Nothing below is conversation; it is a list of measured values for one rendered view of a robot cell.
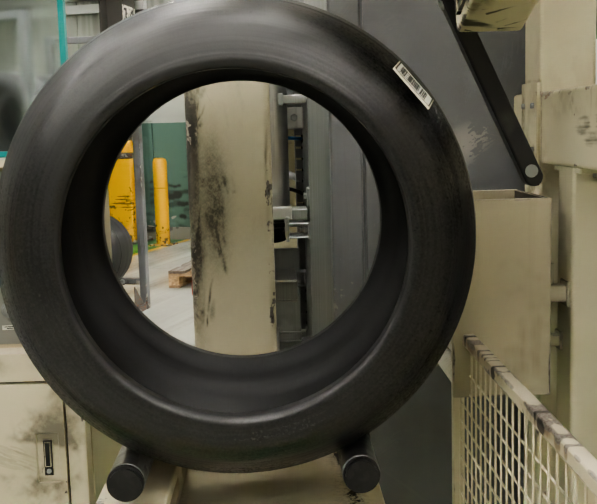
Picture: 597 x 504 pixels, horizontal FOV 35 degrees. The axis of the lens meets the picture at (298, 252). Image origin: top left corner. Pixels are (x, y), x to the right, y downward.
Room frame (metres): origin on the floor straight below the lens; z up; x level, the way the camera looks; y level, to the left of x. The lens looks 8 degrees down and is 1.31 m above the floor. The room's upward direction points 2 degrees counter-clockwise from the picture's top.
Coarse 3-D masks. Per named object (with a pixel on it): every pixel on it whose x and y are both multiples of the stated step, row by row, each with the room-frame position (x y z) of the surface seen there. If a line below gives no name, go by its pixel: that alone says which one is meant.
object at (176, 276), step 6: (186, 264) 8.17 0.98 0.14; (174, 270) 7.83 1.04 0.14; (180, 270) 7.82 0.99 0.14; (186, 270) 7.82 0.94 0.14; (168, 276) 7.80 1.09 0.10; (174, 276) 7.80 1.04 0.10; (180, 276) 7.83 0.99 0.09; (186, 276) 8.26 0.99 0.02; (174, 282) 7.80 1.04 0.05; (180, 282) 7.82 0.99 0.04; (186, 282) 7.95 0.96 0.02
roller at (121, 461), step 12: (120, 456) 1.11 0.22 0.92; (132, 456) 1.10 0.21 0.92; (144, 456) 1.12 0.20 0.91; (120, 468) 1.07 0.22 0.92; (132, 468) 1.07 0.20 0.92; (144, 468) 1.09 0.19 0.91; (108, 480) 1.07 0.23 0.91; (120, 480) 1.07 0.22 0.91; (132, 480) 1.07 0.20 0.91; (144, 480) 1.08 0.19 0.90; (120, 492) 1.07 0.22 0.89; (132, 492) 1.07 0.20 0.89
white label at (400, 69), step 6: (396, 66) 1.07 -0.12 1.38; (402, 66) 1.09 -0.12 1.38; (396, 72) 1.07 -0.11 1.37; (402, 72) 1.08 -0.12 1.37; (408, 72) 1.10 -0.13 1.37; (402, 78) 1.07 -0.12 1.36; (408, 78) 1.08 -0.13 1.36; (414, 78) 1.10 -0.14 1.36; (408, 84) 1.07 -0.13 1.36; (414, 84) 1.08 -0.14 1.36; (414, 90) 1.07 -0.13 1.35; (420, 90) 1.08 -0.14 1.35; (420, 96) 1.07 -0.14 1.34; (426, 96) 1.09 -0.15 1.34; (426, 102) 1.07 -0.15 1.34
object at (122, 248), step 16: (144, 192) 5.96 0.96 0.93; (144, 208) 5.95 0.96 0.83; (112, 224) 5.72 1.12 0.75; (144, 224) 5.94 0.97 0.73; (112, 240) 5.63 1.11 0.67; (128, 240) 5.77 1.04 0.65; (144, 240) 5.93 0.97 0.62; (112, 256) 5.62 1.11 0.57; (128, 256) 5.75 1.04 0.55; (144, 256) 5.93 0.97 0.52; (144, 272) 5.93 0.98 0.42; (144, 288) 5.93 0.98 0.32; (144, 304) 5.91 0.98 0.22
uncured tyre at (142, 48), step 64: (192, 0) 1.10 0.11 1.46; (256, 0) 1.10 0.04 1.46; (64, 64) 1.10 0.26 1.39; (128, 64) 1.06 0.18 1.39; (192, 64) 1.06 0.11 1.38; (256, 64) 1.06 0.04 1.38; (320, 64) 1.06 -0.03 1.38; (384, 64) 1.09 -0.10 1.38; (64, 128) 1.06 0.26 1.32; (128, 128) 1.33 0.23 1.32; (384, 128) 1.06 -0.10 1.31; (448, 128) 1.11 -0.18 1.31; (0, 192) 1.09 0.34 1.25; (64, 192) 1.06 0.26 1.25; (384, 192) 1.34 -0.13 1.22; (448, 192) 1.07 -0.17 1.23; (0, 256) 1.08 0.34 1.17; (64, 256) 1.31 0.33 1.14; (384, 256) 1.34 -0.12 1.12; (448, 256) 1.07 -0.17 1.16; (64, 320) 1.05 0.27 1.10; (128, 320) 1.33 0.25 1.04; (384, 320) 1.33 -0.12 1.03; (448, 320) 1.09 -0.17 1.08; (64, 384) 1.07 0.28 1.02; (128, 384) 1.05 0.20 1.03; (192, 384) 1.33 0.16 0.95; (256, 384) 1.33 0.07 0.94; (320, 384) 1.32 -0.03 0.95; (384, 384) 1.07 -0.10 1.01; (192, 448) 1.06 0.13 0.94; (256, 448) 1.06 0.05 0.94; (320, 448) 1.08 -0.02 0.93
